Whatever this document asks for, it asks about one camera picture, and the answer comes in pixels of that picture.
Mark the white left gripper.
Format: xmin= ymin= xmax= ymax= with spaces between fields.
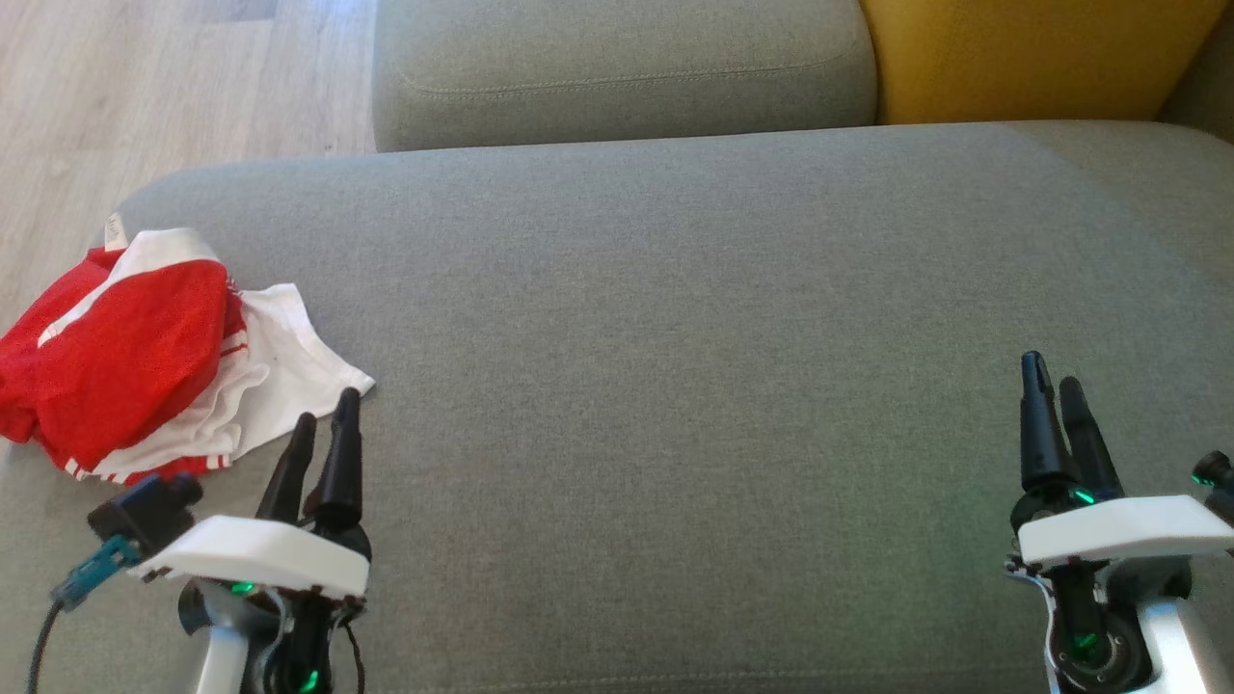
xmin=125 ymin=387 xmax=372 ymax=694

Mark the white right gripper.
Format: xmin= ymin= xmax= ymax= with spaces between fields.
xmin=1007 ymin=351 xmax=1234 ymax=694

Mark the red and white jersey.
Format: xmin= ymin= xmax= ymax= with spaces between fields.
xmin=0 ymin=212 xmax=377 ymax=486

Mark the grey sofa seat cushion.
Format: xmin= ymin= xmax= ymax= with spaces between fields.
xmin=0 ymin=120 xmax=1234 ymax=694

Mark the narrow grey sofa back cushion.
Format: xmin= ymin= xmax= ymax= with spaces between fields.
xmin=1157 ymin=19 xmax=1234 ymax=146

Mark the yellow sofa cushion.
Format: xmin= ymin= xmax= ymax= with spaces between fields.
xmin=858 ymin=0 xmax=1230 ymax=126

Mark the wide grey sofa back cushion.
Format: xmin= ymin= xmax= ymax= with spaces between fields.
xmin=372 ymin=0 xmax=880 ymax=153

